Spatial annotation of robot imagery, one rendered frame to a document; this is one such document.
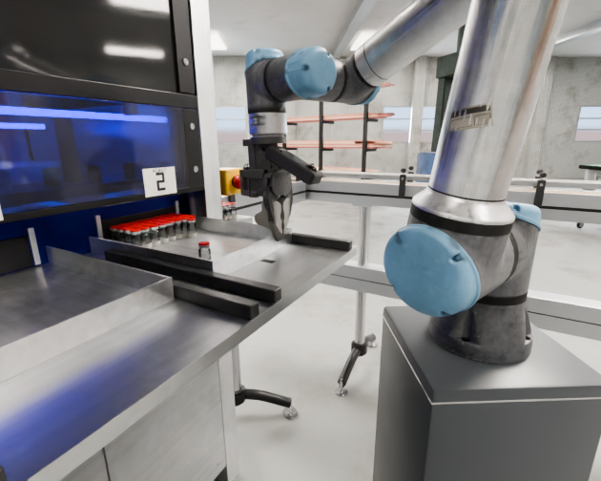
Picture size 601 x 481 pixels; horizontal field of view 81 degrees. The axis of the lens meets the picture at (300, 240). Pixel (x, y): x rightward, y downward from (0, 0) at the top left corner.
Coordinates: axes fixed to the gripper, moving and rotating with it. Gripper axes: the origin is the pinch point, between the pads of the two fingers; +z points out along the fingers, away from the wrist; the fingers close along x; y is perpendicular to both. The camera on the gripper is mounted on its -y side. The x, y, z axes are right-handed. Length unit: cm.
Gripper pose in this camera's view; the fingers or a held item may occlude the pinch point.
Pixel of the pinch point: (280, 235)
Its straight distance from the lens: 74.5
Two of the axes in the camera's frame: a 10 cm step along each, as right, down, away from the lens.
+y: -8.7, -1.0, 4.8
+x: -4.9, 2.4, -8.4
